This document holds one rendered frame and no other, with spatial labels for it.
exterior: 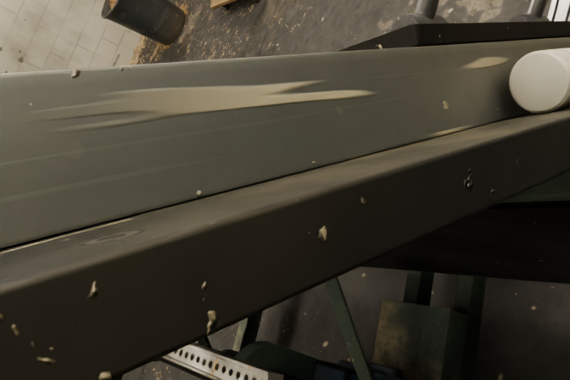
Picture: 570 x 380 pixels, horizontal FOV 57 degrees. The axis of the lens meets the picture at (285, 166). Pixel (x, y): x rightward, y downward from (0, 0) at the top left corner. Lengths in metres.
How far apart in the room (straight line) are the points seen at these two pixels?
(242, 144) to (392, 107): 0.08
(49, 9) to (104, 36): 0.59
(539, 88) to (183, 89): 0.18
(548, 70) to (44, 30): 5.89
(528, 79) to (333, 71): 0.12
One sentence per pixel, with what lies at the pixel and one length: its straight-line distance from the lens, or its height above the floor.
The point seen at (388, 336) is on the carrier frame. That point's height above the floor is 0.28.
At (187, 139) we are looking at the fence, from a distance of 0.15.
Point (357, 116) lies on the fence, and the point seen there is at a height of 1.55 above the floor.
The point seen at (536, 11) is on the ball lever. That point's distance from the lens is 0.38.
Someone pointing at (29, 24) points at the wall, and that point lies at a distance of 6.04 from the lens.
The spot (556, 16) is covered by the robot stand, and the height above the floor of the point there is 0.23.
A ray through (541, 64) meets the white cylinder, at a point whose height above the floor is 1.46.
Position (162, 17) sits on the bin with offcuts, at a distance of 5.26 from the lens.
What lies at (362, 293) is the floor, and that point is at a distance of 2.28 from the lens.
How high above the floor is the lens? 1.67
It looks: 35 degrees down
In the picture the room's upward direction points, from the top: 64 degrees counter-clockwise
